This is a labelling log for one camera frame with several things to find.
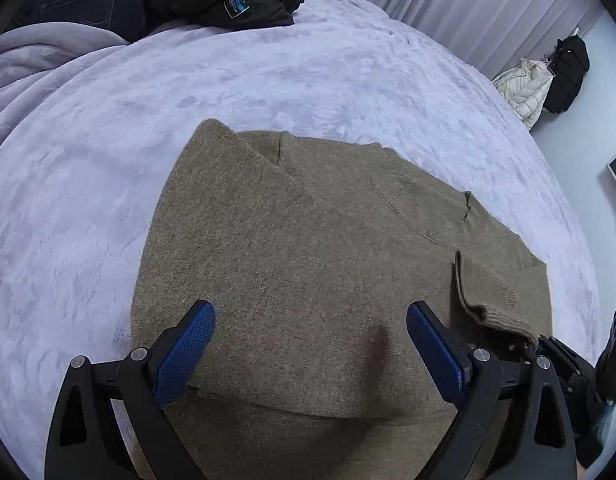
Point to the lavender fleece blanket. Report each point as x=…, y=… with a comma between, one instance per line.
x=137, y=135

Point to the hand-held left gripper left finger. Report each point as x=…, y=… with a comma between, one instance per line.
x=185, y=355

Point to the black hanging coat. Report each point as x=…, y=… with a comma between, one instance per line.
x=568, y=75

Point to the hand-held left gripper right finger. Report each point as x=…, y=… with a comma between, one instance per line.
x=438, y=355

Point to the cream puffer jacket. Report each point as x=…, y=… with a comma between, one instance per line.
x=525, y=90

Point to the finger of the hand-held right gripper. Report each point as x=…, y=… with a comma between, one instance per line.
x=519, y=351

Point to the brown knit sweater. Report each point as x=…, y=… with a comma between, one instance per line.
x=298, y=260

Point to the white pleated curtain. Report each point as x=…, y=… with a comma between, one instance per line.
x=463, y=10

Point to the dark blue jeans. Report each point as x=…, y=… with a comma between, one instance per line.
x=87, y=0

